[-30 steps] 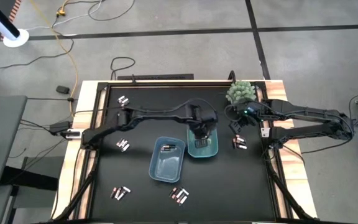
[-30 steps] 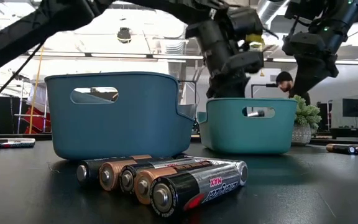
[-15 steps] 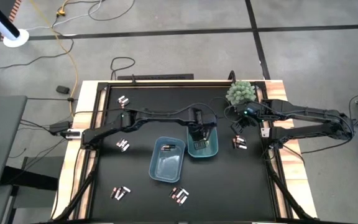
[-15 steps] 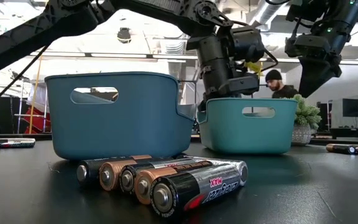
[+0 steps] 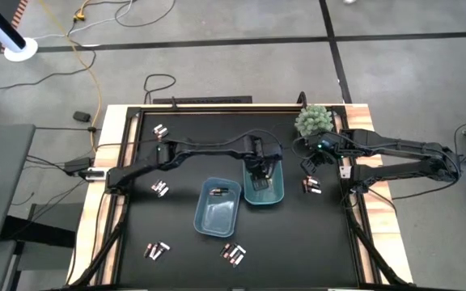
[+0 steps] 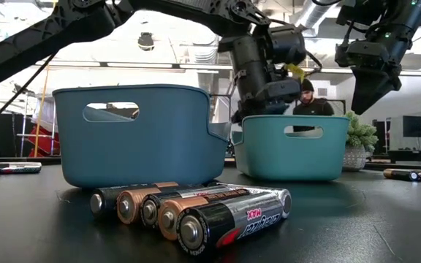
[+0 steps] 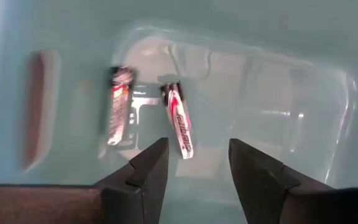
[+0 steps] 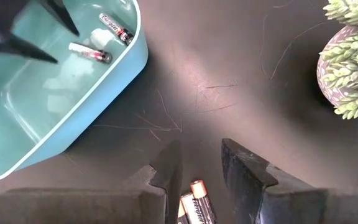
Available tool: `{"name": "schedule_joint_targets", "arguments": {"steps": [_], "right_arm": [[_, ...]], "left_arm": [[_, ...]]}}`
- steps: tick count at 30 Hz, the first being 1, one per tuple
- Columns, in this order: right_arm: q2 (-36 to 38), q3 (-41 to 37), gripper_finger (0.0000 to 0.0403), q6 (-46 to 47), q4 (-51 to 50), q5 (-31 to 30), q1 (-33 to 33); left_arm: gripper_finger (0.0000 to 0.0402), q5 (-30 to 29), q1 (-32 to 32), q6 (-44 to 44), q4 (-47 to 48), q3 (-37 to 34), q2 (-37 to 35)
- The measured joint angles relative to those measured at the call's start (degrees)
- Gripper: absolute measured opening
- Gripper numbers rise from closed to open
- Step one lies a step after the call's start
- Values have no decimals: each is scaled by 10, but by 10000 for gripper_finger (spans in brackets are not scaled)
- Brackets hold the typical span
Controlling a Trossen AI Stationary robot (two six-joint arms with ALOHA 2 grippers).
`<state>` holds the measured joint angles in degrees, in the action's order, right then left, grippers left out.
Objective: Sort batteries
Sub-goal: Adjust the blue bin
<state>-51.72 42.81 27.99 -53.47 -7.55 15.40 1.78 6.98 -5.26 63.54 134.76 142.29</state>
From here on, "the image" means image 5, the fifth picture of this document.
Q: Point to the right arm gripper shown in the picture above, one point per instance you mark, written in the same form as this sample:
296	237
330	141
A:
330	145

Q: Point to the black bar on floor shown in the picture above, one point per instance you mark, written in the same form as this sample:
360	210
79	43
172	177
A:
202	99

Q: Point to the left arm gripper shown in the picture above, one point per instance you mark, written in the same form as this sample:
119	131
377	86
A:
263	151

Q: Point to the grey desk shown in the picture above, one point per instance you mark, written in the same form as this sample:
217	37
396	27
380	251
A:
2	194

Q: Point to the metal bracket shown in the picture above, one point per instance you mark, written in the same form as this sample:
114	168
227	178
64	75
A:
344	171

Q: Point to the light stand with white base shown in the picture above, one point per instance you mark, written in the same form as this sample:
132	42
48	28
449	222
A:
20	50

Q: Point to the black power brick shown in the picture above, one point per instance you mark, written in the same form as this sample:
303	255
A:
77	165

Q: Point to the orange striped mat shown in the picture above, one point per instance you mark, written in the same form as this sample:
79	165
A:
22	6

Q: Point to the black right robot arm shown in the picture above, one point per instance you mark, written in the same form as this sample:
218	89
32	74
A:
399	169

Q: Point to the green succulent in white pot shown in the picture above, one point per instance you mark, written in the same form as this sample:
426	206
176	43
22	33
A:
314	120

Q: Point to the small black adapter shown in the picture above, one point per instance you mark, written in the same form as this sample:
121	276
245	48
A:
82	116

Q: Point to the silver arm base device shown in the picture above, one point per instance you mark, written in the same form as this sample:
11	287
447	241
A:
93	174

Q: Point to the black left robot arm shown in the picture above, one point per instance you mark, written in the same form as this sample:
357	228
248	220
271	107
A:
200	151

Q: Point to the teal plastic bin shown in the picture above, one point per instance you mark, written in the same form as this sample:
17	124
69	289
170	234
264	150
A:
275	194

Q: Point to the blue plastic bin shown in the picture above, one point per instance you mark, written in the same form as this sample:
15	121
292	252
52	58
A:
217	218

